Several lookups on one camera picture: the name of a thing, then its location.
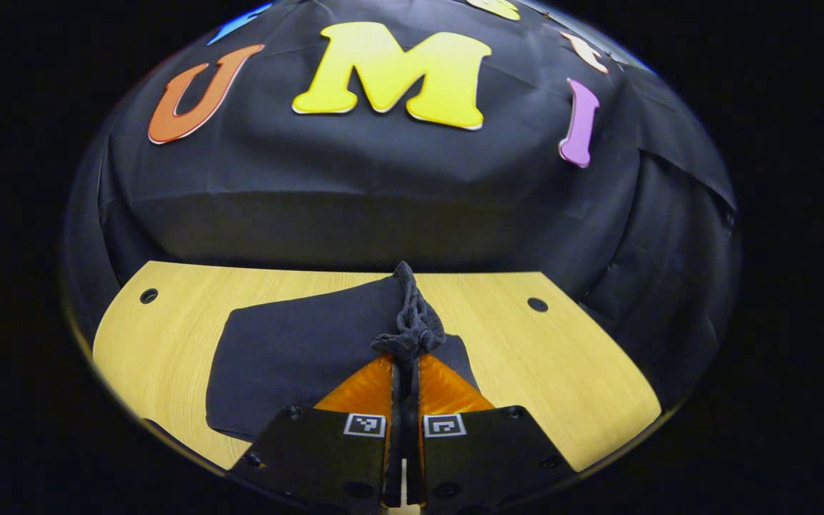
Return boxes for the black jeans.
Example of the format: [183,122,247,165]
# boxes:
[205,261,481,443]

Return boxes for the black backdrop cloth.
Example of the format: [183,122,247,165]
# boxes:
[62,0,742,401]

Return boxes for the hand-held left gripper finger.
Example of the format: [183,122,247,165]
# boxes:
[407,354,577,512]
[230,354,408,512]

